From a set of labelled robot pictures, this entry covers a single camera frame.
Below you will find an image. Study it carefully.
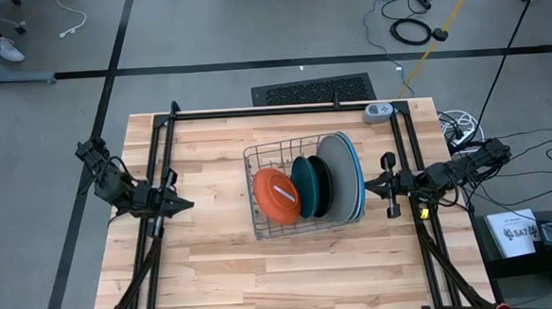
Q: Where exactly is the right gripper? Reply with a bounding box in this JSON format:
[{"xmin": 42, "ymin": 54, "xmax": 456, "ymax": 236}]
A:
[{"xmin": 363, "ymin": 149, "xmax": 446, "ymax": 220}]

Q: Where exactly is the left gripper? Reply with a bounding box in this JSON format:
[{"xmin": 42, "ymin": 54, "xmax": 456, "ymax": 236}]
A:
[{"xmin": 129, "ymin": 167, "xmax": 197, "ymax": 241}]

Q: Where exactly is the large dark blue plate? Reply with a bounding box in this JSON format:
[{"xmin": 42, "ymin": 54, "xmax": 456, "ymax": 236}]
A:
[{"xmin": 338, "ymin": 129, "xmax": 368, "ymax": 218}]

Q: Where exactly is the large light blue plate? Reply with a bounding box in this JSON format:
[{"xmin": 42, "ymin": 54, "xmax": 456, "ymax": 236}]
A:
[{"xmin": 334, "ymin": 130, "xmax": 365, "ymax": 221}]

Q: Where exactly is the large grey plate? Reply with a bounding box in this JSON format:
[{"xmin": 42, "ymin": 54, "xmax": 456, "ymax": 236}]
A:
[{"xmin": 315, "ymin": 133, "xmax": 362, "ymax": 225}]

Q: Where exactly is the small black plate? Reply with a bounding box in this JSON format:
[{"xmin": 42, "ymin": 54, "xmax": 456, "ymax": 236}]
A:
[{"xmin": 306, "ymin": 153, "xmax": 336, "ymax": 219}]

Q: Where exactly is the small teal plate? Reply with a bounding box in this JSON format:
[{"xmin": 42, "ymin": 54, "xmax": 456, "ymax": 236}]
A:
[{"xmin": 288, "ymin": 154, "xmax": 322, "ymax": 221}]

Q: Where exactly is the small orange plate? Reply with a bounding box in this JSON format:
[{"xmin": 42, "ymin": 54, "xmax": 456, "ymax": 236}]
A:
[{"xmin": 251, "ymin": 165, "xmax": 304, "ymax": 228}]

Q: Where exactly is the small grey electronic device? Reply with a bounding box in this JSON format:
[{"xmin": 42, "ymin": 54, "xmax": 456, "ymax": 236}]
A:
[{"xmin": 362, "ymin": 101, "xmax": 394, "ymax": 126}]

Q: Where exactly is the white power strip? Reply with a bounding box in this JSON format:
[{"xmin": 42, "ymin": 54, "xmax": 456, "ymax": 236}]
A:
[{"xmin": 437, "ymin": 109, "xmax": 484, "ymax": 150}]

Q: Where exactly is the black floor vent grille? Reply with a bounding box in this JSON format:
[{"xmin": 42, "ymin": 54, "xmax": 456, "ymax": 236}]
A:
[{"xmin": 250, "ymin": 72, "xmax": 377, "ymax": 109}]

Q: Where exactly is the white printed booklet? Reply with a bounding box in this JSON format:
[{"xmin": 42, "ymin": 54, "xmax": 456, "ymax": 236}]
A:
[{"xmin": 484, "ymin": 208, "xmax": 543, "ymax": 261}]

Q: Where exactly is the black cart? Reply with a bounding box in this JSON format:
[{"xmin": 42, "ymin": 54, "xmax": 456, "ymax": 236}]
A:
[{"xmin": 471, "ymin": 208, "xmax": 552, "ymax": 301}]

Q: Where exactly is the grey steel beam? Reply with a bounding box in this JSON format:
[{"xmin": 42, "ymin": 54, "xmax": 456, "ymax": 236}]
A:
[{"xmin": 0, "ymin": 36, "xmax": 58, "ymax": 88}]

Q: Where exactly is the thin black pole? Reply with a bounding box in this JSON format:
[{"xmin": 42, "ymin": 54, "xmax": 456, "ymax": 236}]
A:
[{"xmin": 457, "ymin": 0, "xmax": 552, "ymax": 141}]

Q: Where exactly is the person's white shoe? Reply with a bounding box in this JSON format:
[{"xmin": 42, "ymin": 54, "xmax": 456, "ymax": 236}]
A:
[{"xmin": 0, "ymin": 33, "xmax": 26, "ymax": 64}]

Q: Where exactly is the grey wire dish rack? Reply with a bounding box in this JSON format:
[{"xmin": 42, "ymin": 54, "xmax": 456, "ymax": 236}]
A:
[{"xmin": 241, "ymin": 130, "xmax": 370, "ymax": 242}]

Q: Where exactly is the black metal table frame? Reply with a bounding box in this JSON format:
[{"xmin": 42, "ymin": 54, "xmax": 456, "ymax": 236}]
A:
[{"xmin": 81, "ymin": 84, "xmax": 498, "ymax": 309}]

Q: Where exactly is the coiled black cable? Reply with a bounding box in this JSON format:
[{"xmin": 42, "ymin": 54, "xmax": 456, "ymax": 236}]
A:
[{"xmin": 388, "ymin": 16, "xmax": 434, "ymax": 48}]

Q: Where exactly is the white cable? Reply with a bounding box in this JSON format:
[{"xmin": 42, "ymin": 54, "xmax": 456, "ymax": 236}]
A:
[{"xmin": 52, "ymin": 0, "xmax": 89, "ymax": 40}]

